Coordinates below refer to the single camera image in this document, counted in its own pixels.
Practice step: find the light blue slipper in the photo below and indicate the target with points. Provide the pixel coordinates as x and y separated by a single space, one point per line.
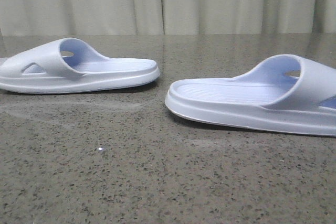
70 65
283 93

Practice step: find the beige background curtain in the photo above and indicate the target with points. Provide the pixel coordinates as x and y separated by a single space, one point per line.
170 17

